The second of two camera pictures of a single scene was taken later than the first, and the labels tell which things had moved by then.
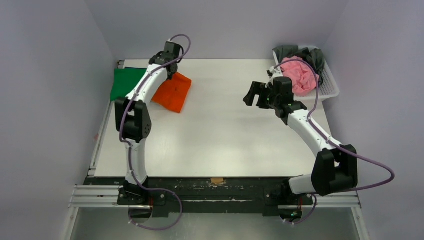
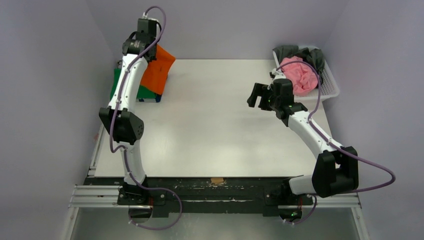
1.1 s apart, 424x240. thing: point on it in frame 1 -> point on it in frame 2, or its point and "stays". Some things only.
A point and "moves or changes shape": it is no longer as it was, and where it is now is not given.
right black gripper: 261,94 stays
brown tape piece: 217,180 stays
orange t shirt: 172,93 moves or changes shape
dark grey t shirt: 314,56 stays
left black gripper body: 170,77 -> 153,58
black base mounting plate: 177,195 stays
